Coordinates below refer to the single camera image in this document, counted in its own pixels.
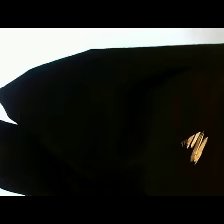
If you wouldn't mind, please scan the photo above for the black T-shirt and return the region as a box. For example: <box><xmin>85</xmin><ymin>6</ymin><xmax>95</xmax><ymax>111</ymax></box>
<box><xmin>0</xmin><ymin>43</ymin><xmax>224</xmax><ymax>197</ymax></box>

